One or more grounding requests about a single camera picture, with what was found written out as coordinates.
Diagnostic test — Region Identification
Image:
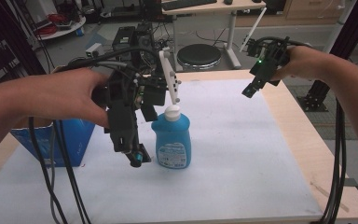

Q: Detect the person's right hand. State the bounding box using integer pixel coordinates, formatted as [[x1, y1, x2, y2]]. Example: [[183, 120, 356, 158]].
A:
[[271, 45, 324, 82]]

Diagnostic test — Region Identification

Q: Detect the short black looped cable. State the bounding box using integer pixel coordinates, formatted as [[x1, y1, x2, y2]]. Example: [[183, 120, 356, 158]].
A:
[[255, 35, 312, 49]]

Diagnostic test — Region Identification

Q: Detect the person's left hand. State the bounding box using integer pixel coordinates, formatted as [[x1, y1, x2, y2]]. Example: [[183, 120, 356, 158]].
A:
[[27, 68, 111, 129]]

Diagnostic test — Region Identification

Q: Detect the black keyboard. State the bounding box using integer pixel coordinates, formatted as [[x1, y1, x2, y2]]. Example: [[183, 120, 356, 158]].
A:
[[161, 0, 218, 12]]

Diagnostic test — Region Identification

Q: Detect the black cable with grey sleeve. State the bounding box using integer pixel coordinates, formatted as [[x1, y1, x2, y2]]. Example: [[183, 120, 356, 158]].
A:
[[53, 46, 158, 75]]

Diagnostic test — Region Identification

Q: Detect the black metal frame post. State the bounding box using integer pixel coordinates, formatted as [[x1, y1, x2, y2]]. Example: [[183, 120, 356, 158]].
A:
[[296, 0, 358, 113]]

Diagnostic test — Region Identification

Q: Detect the small white box device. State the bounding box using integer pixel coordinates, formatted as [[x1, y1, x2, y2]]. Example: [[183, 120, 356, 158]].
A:
[[85, 42, 103, 59]]

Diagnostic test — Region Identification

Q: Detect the black round stool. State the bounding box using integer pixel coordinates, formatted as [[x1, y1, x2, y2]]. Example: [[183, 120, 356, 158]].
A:
[[176, 43, 223, 71]]

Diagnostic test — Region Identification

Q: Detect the round white table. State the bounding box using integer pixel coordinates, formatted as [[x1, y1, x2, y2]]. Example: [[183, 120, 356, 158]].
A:
[[36, 15, 88, 42]]

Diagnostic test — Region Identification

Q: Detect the red cable coil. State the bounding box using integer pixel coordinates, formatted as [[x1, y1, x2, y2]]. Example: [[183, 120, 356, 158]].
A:
[[37, 23, 58, 35]]

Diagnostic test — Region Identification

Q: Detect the wooden cabinet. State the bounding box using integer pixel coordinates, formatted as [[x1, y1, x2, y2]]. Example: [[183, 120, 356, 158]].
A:
[[282, 0, 357, 21]]

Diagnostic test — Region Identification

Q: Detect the blue bottle with white cap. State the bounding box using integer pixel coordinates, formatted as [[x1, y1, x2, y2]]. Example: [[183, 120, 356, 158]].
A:
[[150, 105, 192, 170]]

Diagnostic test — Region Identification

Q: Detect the black computer tower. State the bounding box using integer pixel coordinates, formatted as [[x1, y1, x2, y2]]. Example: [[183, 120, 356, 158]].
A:
[[112, 21, 157, 63]]

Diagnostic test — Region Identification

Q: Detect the white-legged wooden desk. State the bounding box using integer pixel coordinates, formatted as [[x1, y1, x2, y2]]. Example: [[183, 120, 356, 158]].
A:
[[160, 0, 268, 71]]

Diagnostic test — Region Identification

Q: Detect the thick black cable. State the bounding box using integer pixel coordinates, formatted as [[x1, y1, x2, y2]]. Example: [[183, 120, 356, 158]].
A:
[[27, 116, 69, 224]]

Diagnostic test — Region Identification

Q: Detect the white table mat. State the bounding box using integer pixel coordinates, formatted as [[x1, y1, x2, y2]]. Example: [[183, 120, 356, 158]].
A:
[[0, 78, 324, 224]]

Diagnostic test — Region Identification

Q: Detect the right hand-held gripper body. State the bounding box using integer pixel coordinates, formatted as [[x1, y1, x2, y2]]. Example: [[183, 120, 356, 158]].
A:
[[239, 7, 292, 87]]

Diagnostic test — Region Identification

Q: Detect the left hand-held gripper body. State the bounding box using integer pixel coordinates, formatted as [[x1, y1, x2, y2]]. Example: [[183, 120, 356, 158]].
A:
[[91, 47, 182, 110]]

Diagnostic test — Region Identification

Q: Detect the black double cable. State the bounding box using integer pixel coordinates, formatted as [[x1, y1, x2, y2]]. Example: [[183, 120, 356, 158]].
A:
[[54, 119, 93, 224]]

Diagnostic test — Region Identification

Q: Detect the blue cardboard box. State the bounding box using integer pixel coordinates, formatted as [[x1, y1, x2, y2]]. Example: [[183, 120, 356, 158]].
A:
[[10, 117, 96, 168]]

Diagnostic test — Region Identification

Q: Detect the black cable bundle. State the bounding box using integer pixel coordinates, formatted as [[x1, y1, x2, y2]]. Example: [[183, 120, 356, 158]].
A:
[[310, 98, 348, 224]]

